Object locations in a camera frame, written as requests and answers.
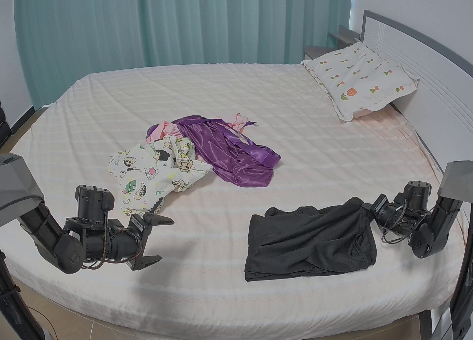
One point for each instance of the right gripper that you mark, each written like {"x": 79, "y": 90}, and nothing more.
{"x": 391, "y": 215}

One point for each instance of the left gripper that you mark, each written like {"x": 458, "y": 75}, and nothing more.
{"x": 125, "y": 244}

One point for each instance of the black T-shirt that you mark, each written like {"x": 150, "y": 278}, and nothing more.
{"x": 314, "y": 242}

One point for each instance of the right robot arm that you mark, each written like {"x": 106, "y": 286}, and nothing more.
{"x": 428, "y": 235}

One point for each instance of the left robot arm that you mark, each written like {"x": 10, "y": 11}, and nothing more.
{"x": 44, "y": 231}

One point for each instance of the bed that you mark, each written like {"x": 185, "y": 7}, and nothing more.
{"x": 277, "y": 109}

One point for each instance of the white printed pyjama top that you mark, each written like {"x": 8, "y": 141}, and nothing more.
{"x": 147, "y": 179}

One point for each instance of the pink garment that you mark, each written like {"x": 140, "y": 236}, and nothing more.
{"x": 166, "y": 128}

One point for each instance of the purple satin garment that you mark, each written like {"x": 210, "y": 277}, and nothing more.
{"x": 236, "y": 161}

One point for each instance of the white printed pillow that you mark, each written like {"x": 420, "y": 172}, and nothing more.
{"x": 362, "y": 80}

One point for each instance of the grey bedside table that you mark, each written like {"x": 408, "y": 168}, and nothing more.
{"x": 325, "y": 48}

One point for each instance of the blue-green curtain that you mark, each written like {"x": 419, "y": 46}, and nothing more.
{"x": 177, "y": 17}

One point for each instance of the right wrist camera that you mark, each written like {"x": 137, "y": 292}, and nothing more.
{"x": 400, "y": 197}

